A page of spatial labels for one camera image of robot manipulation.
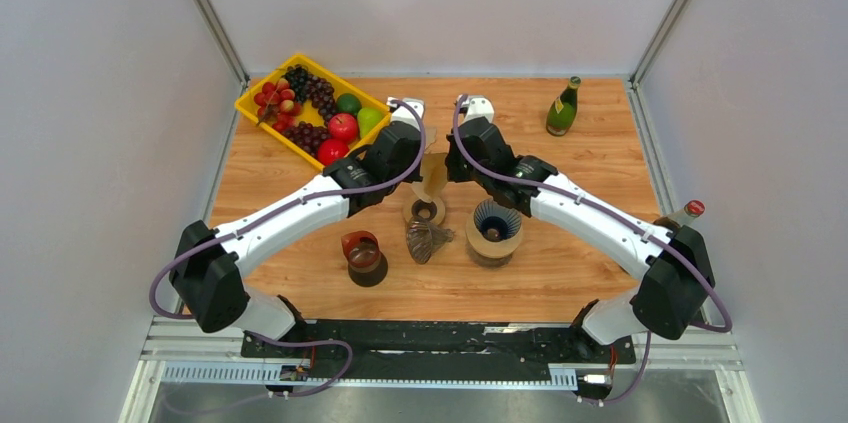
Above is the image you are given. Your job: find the brown paper filter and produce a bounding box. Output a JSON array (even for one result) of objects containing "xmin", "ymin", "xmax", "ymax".
[
  {"xmin": 424, "ymin": 126, "xmax": 437, "ymax": 150},
  {"xmin": 411, "ymin": 153, "xmax": 448, "ymax": 203}
]

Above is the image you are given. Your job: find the small wooden dripper ring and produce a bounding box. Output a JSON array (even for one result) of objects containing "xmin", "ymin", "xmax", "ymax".
[{"xmin": 402, "ymin": 193, "xmax": 448, "ymax": 228}]

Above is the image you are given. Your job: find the blue ribbed dripper cone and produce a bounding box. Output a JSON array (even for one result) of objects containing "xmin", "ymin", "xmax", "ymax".
[{"xmin": 472, "ymin": 199, "xmax": 522, "ymax": 242}]

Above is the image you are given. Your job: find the clear glass ribbed dripper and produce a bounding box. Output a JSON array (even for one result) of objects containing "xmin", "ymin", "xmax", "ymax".
[{"xmin": 405, "ymin": 217, "xmax": 455, "ymax": 264}]

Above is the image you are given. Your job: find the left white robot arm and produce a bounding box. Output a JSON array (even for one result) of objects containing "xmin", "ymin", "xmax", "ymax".
[{"xmin": 166, "ymin": 121, "xmax": 426, "ymax": 357}]

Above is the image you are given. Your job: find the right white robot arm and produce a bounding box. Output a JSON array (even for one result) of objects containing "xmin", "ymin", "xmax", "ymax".
[{"xmin": 447, "ymin": 117, "xmax": 715, "ymax": 361}]

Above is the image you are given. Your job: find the green pear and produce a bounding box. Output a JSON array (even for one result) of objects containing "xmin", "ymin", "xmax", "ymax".
[{"xmin": 356, "ymin": 107, "xmax": 384, "ymax": 139}]

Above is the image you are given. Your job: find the red apple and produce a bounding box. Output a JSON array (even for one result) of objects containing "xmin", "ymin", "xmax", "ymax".
[
  {"xmin": 327, "ymin": 113, "xmax": 359, "ymax": 144},
  {"xmin": 316, "ymin": 138, "xmax": 350, "ymax": 166}
]

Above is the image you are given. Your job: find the green lime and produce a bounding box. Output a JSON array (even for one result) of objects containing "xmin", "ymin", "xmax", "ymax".
[{"xmin": 336, "ymin": 93, "xmax": 362, "ymax": 116}]

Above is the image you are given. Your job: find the green glass bottle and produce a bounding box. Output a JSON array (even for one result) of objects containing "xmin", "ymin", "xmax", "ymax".
[{"xmin": 545, "ymin": 76, "xmax": 582, "ymax": 137}]

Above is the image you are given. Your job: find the glass server with wooden collar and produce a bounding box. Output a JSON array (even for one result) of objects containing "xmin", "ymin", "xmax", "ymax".
[{"xmin": 465, "ymin": 213, "xmax": 524, "ymax": 269}]

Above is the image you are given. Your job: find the dark purple grape bunch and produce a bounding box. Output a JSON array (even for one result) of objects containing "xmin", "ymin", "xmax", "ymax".
[{"xmin": 283, "ymin": 65, "xmax": 338, "ymax": 122}]

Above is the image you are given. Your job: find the red glass carafe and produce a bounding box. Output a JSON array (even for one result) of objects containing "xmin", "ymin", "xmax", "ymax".
[{"xmin": 341, "ymin": 231, "xmax": 388, "ymax": 287}]

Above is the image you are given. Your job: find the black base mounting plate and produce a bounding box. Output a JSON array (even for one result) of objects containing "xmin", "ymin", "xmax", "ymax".
[{"xmin": 241, "ymin": 319, "xmax": 636, "ymax": 382}]

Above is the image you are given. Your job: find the cola bottle red cap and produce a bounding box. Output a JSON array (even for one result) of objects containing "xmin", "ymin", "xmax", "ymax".
[{"xmin": 653, "ymin": 199, "xmax": 706, "ymax": 232}]

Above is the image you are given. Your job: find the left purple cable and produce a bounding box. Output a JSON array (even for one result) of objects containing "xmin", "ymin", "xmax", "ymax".
[{"xmin": 148, "ymin": 98, "xmax": 429, "ymax": 401}]

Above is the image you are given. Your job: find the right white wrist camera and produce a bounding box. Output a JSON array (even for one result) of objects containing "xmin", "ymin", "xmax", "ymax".
[{"xmin": 457, "ymin": 94, "xmax": 495, "ymax": 123}]

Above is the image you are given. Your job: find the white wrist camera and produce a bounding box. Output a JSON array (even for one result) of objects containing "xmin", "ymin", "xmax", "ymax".
[
  {"xmin": 457, "ymin": 94, "xmax": 495, "ymax": 123},
  {"xmin": 386, "ymin": 97, "xmax": 426, "ymax": 131}
]

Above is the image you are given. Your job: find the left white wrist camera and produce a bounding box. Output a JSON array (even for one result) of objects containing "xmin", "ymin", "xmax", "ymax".
[{"xmin": 386, "ymin": 97, "xmax": 426, "ymax": 131}]

